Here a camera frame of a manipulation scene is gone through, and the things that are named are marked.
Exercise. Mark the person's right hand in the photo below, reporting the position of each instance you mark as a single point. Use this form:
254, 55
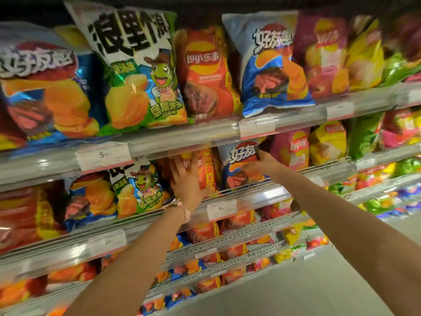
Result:
268, 167

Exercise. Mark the person's left hand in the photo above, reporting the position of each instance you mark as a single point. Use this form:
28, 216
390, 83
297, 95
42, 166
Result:
187, 184

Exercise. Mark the red ridged potato chips bag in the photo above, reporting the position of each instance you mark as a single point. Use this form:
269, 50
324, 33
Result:
161, 278
72, 273
56, 312

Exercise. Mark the chip bags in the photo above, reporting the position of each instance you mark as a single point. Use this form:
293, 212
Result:
378, 205
371, 177

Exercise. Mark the person's right forearm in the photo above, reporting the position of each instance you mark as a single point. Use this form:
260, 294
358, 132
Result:
355, 233

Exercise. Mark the person's left forearm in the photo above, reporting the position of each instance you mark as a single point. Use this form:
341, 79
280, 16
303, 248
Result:
131, 266

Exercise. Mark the white price tag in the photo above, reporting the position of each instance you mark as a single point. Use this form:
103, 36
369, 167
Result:
103, 157
340, 111
316, 181
108, 243
256, 128
222, 210
206, 254
365, 164

